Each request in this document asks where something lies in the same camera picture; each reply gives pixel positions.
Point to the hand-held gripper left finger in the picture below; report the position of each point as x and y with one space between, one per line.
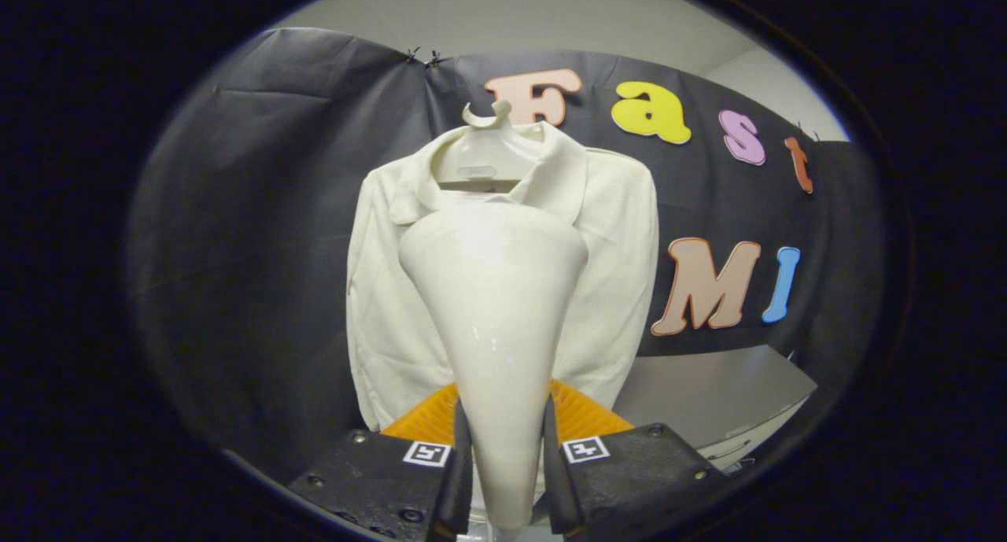
461 487

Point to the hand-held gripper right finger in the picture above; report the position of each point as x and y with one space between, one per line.
553 487

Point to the white garment steamer head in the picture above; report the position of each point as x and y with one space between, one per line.
492 306

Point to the cream button shirt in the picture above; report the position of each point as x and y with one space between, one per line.
614 274

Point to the white clothes hanger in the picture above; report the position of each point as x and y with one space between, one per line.
488 156

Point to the grey and white cabinet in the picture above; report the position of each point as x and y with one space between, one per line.
708 392

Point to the black backdrop cloth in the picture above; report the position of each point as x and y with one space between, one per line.
260 235

